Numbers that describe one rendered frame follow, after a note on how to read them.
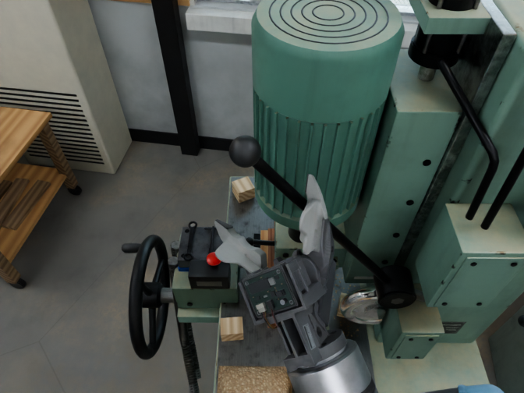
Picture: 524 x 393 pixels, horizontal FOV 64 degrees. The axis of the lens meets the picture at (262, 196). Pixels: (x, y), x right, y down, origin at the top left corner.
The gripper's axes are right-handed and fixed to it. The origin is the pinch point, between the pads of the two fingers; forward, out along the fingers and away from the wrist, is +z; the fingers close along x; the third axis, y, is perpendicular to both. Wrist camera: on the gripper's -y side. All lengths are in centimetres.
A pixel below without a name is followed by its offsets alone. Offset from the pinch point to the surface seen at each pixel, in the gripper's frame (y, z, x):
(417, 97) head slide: -8.1, 3.4, -20.9
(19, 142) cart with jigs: -62, 74, 130
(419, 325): -22.4, -27.6, -5.4
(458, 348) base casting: -52, -44, -2
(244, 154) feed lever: 9.4, 3.6, -5.1
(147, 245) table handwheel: -22.4, 4.3, 43.8
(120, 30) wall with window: -104, 115, 91
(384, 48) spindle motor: 1.0, 8.1, -20.9
